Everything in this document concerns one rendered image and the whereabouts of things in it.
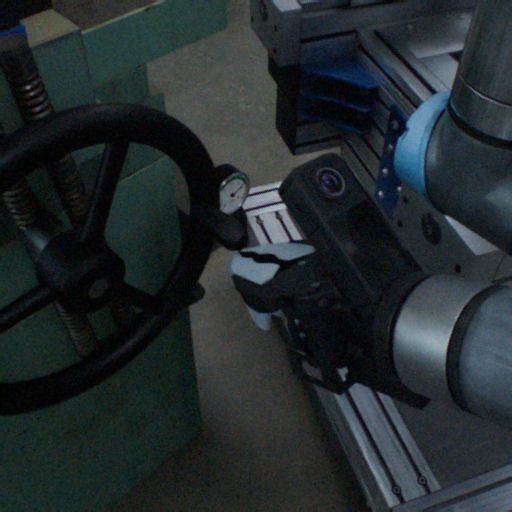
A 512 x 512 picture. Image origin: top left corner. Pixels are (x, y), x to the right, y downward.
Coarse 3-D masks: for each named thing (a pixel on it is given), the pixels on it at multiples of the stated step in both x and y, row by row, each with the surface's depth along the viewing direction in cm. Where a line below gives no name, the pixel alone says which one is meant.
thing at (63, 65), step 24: (24, 24) 49; (48, 24) 49; (72, 24) 49; (48, 48) 48; (72, 48) 49; (0, 72) 46; (48, 72) 49; (72, 72) 50; (0, 96) 47; (48, 96) 50; (72, 96) 52; (24, 120) 50
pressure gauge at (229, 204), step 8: (216, 168) 79; (224, 168) 79; (232, 168) 80; (224, 176) 78; (232, 176) 78; (240, 176) 79; (248, 176) 81; (224, 184) 78; (232, 184) 79; (240, 184) 80; (248, 184) 81; (224, 192) 79; (232, 192) 80; (240, 192) 81; (248, 192) 82; (224, 200) 80; (232, 200) 81; (240, 200) 82; (224, 208) 81; (232, 208) 82
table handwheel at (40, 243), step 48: (0, 144) 40; (48, 144) 41; (192, 144) 51; (0, 192) 40; (96, 192) 48; (192, 192) 56; (48, 240) 52; (96, 240) 50; (192, 240) 60; (48, 288) 50; (96, 288) 50; (192, 288) 62; (144, 336) 61; (0, 384) 53; (48, 384) 56; (96, 384) 60
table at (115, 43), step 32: (64, 0) 65; (96, 0) 65; (128, 0) 65; (160, 0) 65; (192, 0) 67; (224, 0) 70; (96, 32) 61; (128, 32) 64; (160, 32) 66; (192, 32) 69; (96, 64) 63; (128, 64) 66
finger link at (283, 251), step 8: (248, 248) 54; (256, 248) 54; (264, 248) 53; (272, 248) 53; (280, 248) 52; (288, 248) 52; (296, 248) 51; (304, 248) 51; (312, 248) 50; (248, 256) 54; (256, 256) 53; (264, 256) 52; (272, 256) 52; (280, 256) 51; (288, 256) 50; (296, 256) 50; (304, 256) 50; (280, 264) 51; (288, 264) 50
